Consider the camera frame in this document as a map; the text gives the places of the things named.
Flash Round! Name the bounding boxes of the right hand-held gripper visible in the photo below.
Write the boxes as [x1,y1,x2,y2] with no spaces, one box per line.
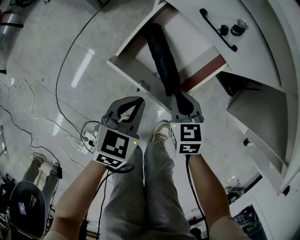
[169,93,204,156]

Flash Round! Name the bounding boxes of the left hand-held gripper black cable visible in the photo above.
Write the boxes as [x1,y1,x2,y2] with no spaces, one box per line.
[97,164,135,240]

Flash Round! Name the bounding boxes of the person's right forearm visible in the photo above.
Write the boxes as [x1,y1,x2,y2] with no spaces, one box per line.
[187,153,233,230]

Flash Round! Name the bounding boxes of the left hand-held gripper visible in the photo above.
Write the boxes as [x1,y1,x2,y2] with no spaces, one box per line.
[92,96,146,170]

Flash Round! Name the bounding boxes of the black bar door handle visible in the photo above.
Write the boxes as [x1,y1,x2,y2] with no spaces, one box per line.
[199,8,239,53]

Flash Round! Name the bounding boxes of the white cabinet door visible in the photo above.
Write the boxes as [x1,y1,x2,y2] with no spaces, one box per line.
[165,0,282,88]

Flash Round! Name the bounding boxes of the black umbrella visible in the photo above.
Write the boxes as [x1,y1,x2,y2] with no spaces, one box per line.
[142,22,195,116]

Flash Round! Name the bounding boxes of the person's left forearm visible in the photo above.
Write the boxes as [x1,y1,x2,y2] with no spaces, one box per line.
[48,160,109,235]

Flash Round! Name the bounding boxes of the person's grey trousers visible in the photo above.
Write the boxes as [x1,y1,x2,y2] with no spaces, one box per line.
[99,140,198,240]

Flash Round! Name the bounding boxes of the white coiled floor cable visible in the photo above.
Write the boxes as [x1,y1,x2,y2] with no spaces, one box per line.
[0,79,95,154]

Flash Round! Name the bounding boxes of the person's beige shirt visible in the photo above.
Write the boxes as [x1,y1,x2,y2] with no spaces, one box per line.
[44,215,252,240]

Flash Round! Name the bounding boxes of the black device with tangled cables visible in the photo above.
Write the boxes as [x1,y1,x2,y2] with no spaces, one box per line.
[224,184,247,206]

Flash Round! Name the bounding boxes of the white drawer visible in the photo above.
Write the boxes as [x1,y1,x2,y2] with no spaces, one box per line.
[106,1,229,112]

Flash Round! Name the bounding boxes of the hand-held gripper black cable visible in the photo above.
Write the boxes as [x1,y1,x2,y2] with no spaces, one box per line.
[97,164,135,240]
[185,154,210,240]

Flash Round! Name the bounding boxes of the person's right beige shoe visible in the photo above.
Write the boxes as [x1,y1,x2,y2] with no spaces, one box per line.
[150,120,171,147]

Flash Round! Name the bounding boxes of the right hand-held gripper black cable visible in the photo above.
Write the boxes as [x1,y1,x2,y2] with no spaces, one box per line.
[185,154,210,240]

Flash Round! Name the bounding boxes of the white desk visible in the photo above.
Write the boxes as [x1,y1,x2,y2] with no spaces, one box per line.
[106,0,300,196]

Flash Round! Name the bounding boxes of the black chair with blue sticker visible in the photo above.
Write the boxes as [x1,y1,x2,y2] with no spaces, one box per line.
[9,180,47,239]

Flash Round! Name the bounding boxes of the white power strip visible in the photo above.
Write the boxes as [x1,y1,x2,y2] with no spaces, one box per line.
[82,130,98,153]

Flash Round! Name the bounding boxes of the black key bunch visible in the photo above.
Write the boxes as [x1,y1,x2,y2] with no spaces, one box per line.
[219,18,249,37]

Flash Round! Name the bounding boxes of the thin black cable with adapter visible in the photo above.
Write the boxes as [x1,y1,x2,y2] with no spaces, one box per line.
[0,104,64,180]

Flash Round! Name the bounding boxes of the black floor cable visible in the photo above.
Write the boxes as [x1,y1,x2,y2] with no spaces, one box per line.
[55,7,104,141]

